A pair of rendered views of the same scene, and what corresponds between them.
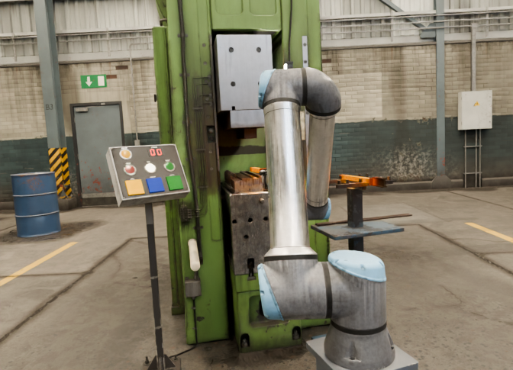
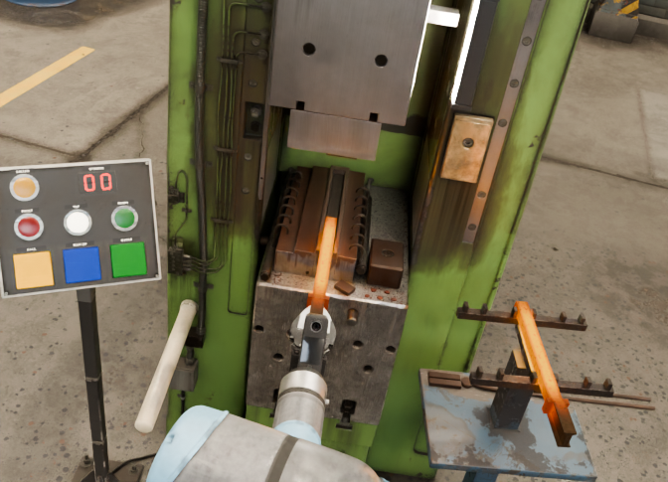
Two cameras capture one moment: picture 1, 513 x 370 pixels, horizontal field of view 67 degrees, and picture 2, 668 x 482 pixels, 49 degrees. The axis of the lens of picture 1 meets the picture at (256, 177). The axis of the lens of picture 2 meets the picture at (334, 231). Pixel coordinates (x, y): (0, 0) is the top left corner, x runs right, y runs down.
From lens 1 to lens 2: 1.18 m
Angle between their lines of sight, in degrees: 31
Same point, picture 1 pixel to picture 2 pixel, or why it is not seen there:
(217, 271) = (232, 358)
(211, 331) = not seen: hidden behind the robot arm
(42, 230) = not seen: outside the picture
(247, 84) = (347, 57)
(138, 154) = (55, 188)
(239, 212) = (270, 316)
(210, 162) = (244, 177)
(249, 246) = (281, 371)
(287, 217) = not seen: outside the picture
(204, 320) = not seen: hidden behind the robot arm
